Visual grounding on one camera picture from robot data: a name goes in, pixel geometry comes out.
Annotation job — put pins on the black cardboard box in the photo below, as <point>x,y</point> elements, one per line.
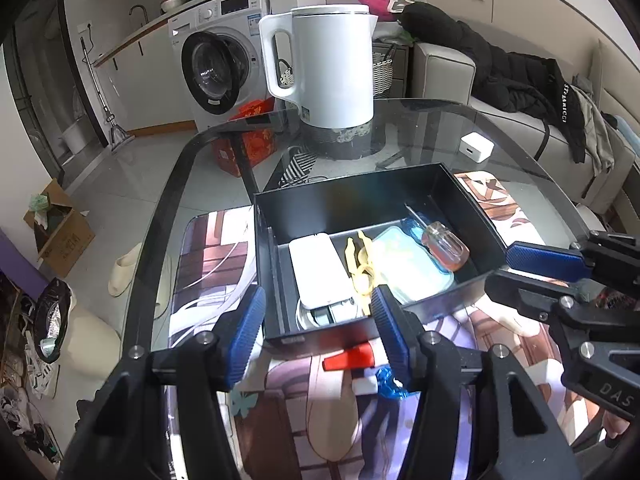
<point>350,200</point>

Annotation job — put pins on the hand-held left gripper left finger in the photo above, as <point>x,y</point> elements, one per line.
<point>247,330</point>

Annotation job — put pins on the purple rolled mat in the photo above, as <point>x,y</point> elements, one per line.
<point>20,265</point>

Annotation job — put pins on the light grey sofa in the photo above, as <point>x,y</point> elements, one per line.
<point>440,70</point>

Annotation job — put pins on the light green plastic case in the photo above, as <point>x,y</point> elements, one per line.
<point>405,275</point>

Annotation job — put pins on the red gift box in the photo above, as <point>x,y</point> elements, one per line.
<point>250,140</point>

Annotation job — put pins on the grey garment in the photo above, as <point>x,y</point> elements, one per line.
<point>595,130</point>

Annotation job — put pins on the flat mop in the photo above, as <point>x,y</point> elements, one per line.
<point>117,137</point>

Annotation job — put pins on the kitchen faucet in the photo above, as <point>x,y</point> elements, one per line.
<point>137,10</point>

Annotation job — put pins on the person's right hand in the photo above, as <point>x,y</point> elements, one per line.
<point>614,425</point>

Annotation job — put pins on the yellow plastic clip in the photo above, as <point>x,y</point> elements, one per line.
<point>359,260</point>

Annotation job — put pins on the pink hat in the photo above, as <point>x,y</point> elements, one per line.
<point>372,2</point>

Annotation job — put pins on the printed desk mat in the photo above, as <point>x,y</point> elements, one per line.
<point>300,435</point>

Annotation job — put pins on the white bucket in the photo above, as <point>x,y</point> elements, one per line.
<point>75,137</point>

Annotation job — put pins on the white washing machine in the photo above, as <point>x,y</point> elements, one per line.
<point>220,60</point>

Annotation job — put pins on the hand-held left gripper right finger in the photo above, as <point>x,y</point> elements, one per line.
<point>392,340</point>

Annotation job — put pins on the brown cardboard box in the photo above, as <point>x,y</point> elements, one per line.
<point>65,240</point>

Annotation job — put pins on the white base cabinet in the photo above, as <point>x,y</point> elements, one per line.
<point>145,85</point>

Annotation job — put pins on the black lined trash bin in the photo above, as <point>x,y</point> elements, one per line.
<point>50,320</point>

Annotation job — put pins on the red and white plastic piece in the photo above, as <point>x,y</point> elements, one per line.
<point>350,357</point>

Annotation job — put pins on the white electric kettle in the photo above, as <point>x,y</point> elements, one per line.
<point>325,65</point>

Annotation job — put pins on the white power bank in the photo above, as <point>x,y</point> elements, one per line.
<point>317,270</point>

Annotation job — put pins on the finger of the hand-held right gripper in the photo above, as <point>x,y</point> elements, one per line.
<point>545,260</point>
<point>525,297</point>

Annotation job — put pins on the beige slipper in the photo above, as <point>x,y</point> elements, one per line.
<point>125,270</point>

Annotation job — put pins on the black puffer jacket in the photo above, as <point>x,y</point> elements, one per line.
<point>500,75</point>

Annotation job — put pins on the white bowl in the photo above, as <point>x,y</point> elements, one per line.
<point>172,5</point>

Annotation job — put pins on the small white device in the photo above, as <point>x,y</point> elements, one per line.
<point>335,315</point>

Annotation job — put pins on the woven laundry basket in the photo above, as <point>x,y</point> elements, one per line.
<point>385,72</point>

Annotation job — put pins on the blue laundry pod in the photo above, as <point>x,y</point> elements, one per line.
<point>414,227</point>
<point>390,385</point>

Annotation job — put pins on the white charger adapter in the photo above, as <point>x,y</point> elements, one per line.
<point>477,147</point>

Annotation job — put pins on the striped cloth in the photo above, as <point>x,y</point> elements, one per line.
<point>297,165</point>

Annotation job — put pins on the white round stool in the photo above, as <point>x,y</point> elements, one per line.
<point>92,332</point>

